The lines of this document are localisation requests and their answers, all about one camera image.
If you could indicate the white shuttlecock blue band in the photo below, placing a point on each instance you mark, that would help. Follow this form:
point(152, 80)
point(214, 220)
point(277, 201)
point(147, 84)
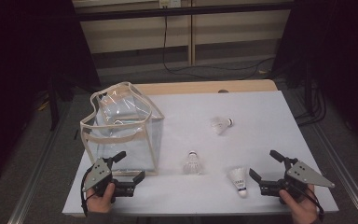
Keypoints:
point(238, 180)

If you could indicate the black stand leg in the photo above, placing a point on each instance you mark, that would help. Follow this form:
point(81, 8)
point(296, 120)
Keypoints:
point(54, 115)

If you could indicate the metal floor rail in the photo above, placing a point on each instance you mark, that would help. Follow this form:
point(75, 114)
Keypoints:
point(348, 177)
point(31, 186)

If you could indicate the white wall socket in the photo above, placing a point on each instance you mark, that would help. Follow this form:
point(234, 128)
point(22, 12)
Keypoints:
point(169, 3)

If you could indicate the white table mat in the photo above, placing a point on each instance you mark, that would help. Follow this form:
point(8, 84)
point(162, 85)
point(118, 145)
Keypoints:
point(199, 137)

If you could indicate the beige vertical post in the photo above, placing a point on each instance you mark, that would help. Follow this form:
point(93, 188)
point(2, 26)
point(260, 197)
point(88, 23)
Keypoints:
point(191, 37)

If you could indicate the person's right hand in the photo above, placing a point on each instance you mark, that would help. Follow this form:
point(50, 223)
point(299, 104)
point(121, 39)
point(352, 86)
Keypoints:
point(304, 211)

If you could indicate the person's left hand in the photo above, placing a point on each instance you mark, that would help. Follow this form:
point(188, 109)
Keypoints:
point(99, 203)

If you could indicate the white feather shuttlecock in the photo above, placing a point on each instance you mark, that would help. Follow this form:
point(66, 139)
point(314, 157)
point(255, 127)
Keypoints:
point(192, 165)
point(220, 125)

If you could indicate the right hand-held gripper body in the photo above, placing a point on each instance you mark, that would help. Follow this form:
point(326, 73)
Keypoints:
point(304, 175)

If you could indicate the dark table grommet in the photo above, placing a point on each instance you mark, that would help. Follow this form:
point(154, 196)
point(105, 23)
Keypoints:
point(223, 91)

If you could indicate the black curtain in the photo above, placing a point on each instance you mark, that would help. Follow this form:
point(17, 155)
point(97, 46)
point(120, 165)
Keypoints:
point(12, 62)
point(338, 46)

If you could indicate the black horizontal bar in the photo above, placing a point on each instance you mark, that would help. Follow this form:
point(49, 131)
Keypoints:
point(136, 14)

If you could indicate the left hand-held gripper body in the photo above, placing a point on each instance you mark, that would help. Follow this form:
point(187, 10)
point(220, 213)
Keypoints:
point(101, 174)

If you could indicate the clear plastic bag beige trim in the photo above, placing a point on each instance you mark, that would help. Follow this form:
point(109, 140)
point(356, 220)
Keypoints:
point(127, 146)

